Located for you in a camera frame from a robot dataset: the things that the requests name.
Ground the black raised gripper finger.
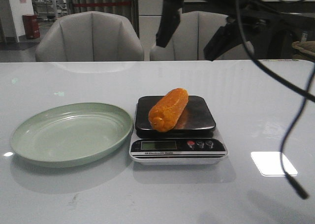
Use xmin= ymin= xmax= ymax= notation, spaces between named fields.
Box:
xmin=156 ymin=0 xmax=183 ymax=47
xmin=204 ymin=24 xmax=246 ymax=61

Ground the orange corn cob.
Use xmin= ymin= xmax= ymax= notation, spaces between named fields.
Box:
xmin=148 ymin=88 xmax=189 ymax=132

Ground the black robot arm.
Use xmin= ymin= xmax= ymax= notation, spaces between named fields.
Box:
xmin=156 ymin=0 xmax=315 ymax=61

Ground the white refrigerator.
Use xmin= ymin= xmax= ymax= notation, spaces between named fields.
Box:
xmin=138 ymin=0 xmax=163 ymax=52

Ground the right grey armchair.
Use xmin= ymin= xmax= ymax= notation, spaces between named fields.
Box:
xmin=149 ymin=11 xmax=255 ymax=62

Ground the grey armchair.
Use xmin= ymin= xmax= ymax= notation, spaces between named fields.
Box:
xmin=149 ymin=11 xmax=255 ymax=62
xmin=35 ymin=11 xmax=144 ymax=62

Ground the beige cushion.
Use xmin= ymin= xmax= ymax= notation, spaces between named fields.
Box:
xmin=291 ymin=40 xmax=315 ymax=62

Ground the left grey armchair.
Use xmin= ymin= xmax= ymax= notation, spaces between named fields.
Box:
xmin=35 ymin=11 xmax=144 ymax=62

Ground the red barrier belt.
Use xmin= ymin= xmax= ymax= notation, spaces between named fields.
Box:
xmin=72 ymin=1 xmax=132 ymax=7

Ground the grey curtain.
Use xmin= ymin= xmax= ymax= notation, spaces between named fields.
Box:
xmin=64 ymin=0 xmax=140 ymax=37

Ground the electronic kitchen scale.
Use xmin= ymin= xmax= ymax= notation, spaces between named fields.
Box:
xmin=129 ymin=96 xmax=228 ymax=165

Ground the metal shelf rack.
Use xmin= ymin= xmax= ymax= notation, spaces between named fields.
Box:
xmin=32 ymin=0 xmax=68 ymax=19

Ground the red trash bin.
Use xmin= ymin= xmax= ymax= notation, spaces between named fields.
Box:
xmin=22 ymin=14 xmax=40 ymax=39

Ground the light green plate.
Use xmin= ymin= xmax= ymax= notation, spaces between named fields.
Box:
xmin=10 ymin=103 xmax=133 ymax=168

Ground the black cable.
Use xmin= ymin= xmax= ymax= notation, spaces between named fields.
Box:
xmin=232 ymin=0 xmax=315 ymax=200

